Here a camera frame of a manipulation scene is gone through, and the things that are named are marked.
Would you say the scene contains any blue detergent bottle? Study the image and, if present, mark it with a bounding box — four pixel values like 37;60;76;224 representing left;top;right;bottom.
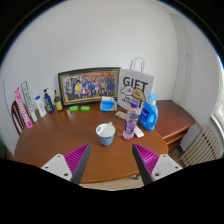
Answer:
138;92;159;132

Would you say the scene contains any amber pump bottle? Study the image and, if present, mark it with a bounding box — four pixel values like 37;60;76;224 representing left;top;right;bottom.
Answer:
53;89;64;112

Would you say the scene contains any clear purple-capped water bottle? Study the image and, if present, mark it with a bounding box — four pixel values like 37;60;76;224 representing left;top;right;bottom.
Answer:
123;101;140;140

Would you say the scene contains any small pale snack packet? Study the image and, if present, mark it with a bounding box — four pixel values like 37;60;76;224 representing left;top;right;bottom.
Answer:
114;110;128;121

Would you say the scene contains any tall pink white box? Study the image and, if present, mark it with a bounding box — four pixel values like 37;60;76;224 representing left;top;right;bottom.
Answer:
13;86;34;129

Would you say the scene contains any white paper gift bag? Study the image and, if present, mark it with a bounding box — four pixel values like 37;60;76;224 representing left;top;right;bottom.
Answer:
117;57;155;111

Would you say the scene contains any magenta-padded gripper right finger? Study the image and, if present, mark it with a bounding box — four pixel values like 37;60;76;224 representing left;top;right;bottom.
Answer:
132;143;184;186

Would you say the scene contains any white blue-patterned cup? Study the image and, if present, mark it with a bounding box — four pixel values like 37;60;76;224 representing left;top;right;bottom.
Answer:
95;121;117;147

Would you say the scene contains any white blue-capped bottle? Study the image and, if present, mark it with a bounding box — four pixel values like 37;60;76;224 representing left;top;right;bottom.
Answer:
34;95;47;118

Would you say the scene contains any dark blue pump bottle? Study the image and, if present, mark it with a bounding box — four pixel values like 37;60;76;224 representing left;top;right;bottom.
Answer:
42;87;55;114

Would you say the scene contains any tall white printed box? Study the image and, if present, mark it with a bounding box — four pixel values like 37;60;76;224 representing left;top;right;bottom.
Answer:
20;80;39;123

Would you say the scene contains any brown wooden side cabinet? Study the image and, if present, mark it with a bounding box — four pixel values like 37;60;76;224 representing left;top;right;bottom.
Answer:
153;99;196;154

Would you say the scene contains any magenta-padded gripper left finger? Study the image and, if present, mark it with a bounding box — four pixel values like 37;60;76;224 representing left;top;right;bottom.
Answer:
40;143;92;186

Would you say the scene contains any white radiator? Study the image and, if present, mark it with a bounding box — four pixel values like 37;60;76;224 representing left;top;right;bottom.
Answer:
179;125;224;168

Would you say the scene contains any framed group photo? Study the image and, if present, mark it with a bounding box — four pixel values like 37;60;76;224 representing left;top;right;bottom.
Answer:
57;66;122;107

